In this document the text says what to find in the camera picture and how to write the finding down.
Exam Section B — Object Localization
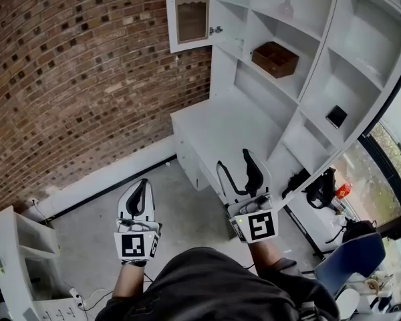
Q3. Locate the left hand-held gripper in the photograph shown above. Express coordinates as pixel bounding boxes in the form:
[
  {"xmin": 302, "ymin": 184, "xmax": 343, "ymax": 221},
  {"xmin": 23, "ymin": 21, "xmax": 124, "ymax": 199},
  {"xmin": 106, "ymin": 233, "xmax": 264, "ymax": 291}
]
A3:
[{"xmin": 113, "ymin": 179, "xmax": 163, "ymax": 264}]

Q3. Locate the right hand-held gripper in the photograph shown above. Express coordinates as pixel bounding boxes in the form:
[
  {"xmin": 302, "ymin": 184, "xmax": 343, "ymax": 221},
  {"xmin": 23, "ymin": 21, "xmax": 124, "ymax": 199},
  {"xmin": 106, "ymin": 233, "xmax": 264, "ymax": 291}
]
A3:
[{"xmin": 216, "ymin": 148, "xmax": 277, "ymax": 244}]

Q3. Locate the white cabinet door ribbed glass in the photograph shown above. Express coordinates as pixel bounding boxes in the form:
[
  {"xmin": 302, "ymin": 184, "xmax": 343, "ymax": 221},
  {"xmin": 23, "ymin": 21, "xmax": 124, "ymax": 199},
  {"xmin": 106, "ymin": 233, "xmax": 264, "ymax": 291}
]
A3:
[{"xmin": 164, "ymin": 0, "xmax": 218, "ymax": 54}]

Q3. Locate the person's right forearm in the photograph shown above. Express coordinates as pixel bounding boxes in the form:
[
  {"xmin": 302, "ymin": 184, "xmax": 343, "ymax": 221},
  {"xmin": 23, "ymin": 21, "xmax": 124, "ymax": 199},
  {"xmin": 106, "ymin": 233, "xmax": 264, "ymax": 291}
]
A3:
[{"xmin": 245, "ymin": 241, "xmax": 281, "ymax": 277}]

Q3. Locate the person's left forearm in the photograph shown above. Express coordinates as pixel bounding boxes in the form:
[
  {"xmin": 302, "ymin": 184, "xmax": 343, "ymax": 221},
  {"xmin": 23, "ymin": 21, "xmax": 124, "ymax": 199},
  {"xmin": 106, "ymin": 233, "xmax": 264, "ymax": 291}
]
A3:
[{"xmin": 113, "ymin": 262, "xmax": 148, "ymax": 300}]

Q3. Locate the red packet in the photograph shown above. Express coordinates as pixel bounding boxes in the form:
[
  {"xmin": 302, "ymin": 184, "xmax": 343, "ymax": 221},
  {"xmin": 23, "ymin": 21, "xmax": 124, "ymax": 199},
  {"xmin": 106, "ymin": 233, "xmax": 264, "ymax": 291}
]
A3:
[{"xmin": 335, "ymin": 183, "xmax": 352, "ymax": 199}]

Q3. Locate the person's dark shirt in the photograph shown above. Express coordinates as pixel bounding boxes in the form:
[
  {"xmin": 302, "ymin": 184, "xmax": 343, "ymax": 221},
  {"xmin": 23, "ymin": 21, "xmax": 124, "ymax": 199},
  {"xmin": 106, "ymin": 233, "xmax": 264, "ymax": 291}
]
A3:
[{"xmin": 103, "ymin": 245, "xmax": 342, "ymax": 321}]

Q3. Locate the white power strip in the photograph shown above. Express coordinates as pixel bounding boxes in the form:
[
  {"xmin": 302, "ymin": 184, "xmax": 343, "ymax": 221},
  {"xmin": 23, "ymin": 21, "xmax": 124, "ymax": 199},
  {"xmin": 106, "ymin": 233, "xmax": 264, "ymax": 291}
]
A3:
[{"xmin": 69, "ymin": 288, "xmax": 86, "ymax": 309}]

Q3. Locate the dark smartphone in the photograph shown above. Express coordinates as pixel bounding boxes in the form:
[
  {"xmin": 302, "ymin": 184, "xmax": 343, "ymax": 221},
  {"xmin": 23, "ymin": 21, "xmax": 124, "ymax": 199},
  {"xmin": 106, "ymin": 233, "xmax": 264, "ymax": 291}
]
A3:
[{"xmin": 325, "ymin": 104, "xmax": 348, "ymax": 130}]

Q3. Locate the brown wooden organizer box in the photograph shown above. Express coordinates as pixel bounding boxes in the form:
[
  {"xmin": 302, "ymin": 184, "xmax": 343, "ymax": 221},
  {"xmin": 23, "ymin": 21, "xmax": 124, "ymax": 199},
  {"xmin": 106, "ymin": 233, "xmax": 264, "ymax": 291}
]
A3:
[{"xmin": 251, "ymin": 41, "xmax": 300, "ymax": 79}]

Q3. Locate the black bag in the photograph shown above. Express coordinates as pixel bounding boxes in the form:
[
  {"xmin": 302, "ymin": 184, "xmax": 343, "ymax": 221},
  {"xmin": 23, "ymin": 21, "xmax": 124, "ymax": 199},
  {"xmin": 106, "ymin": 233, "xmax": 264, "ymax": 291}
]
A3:
[{"xmin": 342, "ymin": 219, "xmax": 378, "ymax": 243}]

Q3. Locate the blue chair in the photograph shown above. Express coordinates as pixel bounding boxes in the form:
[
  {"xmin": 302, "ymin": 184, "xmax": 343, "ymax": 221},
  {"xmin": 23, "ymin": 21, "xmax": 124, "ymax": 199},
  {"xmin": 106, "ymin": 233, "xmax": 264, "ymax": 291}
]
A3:
[{"xmin": 313, "ymin": 231, "xmax": 387, "ymax": 297}]

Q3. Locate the small white shelf unit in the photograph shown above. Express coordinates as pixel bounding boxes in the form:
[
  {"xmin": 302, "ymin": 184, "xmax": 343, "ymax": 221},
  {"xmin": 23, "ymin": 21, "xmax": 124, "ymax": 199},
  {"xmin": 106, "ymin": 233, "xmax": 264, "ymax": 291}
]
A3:
[{"xmin": 0, "ymin": 205, "xmax": 84, "ymax": 321}]

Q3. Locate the black framed window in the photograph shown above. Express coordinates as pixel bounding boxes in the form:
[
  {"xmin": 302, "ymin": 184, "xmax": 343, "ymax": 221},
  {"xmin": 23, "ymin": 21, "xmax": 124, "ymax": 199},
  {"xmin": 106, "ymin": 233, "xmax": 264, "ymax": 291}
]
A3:
[{"xmin": 357, "ymin": 122, "xmax": 401, "ymax": 237}]

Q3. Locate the white round stool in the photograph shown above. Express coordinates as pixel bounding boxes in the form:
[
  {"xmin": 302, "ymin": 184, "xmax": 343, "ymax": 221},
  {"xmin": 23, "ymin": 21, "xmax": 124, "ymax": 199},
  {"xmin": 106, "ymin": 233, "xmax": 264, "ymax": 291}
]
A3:
[{"xmin": 335, "ymin": 288, "xmax": 361, "ymax": 319}]

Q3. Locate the white crumpled bag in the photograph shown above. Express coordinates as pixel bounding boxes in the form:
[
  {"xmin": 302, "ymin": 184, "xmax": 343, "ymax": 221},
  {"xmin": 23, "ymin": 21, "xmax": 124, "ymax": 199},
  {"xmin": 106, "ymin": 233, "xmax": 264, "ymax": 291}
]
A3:
[{"xmin": 354, "ymin": 58, "xmax": 382, "ymax": 80}]

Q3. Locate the pink glass vase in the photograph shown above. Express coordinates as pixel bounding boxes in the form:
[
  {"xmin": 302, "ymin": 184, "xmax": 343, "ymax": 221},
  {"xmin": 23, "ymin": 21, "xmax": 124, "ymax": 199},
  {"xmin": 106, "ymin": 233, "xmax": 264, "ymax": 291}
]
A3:
[{"xmin": 277, "ymin": 0, "xmax": 295, "ymax": 18}]

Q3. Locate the tall white bookcase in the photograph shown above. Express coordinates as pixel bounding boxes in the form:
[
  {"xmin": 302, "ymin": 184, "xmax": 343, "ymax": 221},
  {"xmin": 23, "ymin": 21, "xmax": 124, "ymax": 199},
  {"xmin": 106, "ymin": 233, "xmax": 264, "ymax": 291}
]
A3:
[{"xmin": 267, "ymin": 0, "xmax": 401, "ymax": 193}]

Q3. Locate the thin wall cable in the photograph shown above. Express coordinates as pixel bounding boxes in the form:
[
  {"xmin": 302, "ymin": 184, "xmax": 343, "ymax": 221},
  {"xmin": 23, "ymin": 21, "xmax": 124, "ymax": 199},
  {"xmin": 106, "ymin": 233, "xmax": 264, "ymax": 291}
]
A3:
[{"xmin": 31, "ymin": 199, "xmax": 54, "ymax": 225}]

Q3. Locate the white floor cable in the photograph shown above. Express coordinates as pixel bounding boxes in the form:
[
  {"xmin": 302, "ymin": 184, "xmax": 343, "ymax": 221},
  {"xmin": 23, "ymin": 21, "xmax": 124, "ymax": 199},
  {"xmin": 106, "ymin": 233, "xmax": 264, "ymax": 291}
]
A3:
[{"xmin": 80, "ymin": 288, "xmax": 113, "ymax": 310}]

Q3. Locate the grey strapped pouch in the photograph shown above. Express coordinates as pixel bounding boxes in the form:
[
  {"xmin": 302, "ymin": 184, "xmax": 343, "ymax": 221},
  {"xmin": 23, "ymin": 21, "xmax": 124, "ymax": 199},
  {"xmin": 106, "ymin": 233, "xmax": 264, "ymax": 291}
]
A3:
[{"xmin": 300, "ymin": 301, "xmax": 318, "ymax": 321}]

